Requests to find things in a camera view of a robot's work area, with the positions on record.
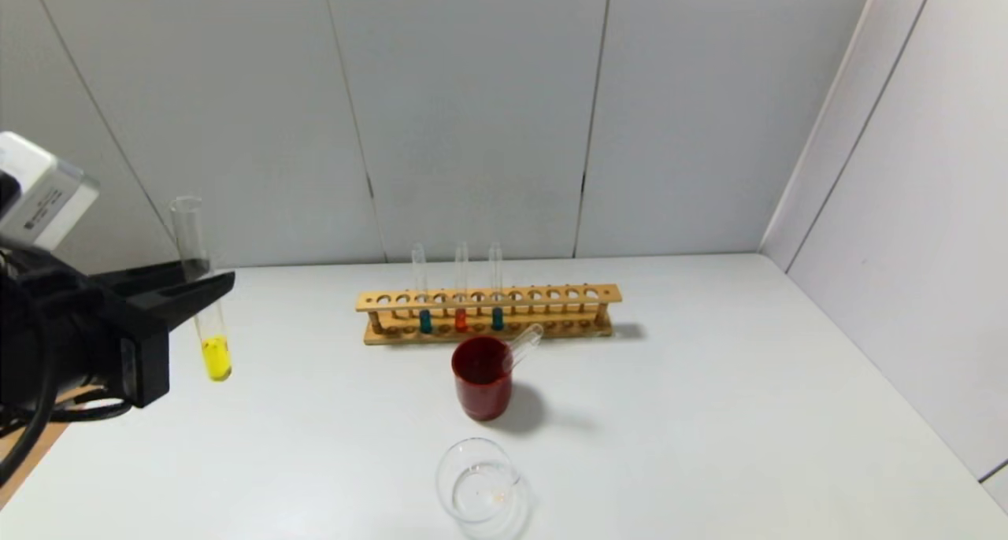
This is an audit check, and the test tube with yellow pigment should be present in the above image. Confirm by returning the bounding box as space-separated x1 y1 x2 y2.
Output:
170 196 234 383

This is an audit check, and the wooden test tube rack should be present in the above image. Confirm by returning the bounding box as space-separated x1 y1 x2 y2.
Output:
355 283 623 346

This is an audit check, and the test tube with red pigment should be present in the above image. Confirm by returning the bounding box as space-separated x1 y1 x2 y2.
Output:
454 242 470 334

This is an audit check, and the test tube with blue pigment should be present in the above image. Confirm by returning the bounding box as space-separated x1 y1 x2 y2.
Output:
489 242 506 332
411 244 435 335

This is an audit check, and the empty glass test tube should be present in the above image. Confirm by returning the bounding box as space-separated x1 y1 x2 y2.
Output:
504 324 544 372

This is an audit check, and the clear glass beaker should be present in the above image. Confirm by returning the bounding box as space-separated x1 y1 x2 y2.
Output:
435 437 531 540

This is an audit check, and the red plastic cup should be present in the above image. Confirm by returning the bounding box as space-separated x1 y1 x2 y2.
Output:
451 335 514 422

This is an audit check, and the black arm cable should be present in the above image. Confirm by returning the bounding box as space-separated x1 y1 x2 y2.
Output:
0 284 132 487

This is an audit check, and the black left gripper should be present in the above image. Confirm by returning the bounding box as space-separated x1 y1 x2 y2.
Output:
0 259 235 409

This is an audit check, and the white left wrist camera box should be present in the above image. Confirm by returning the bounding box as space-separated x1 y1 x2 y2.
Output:
0 131 101 252

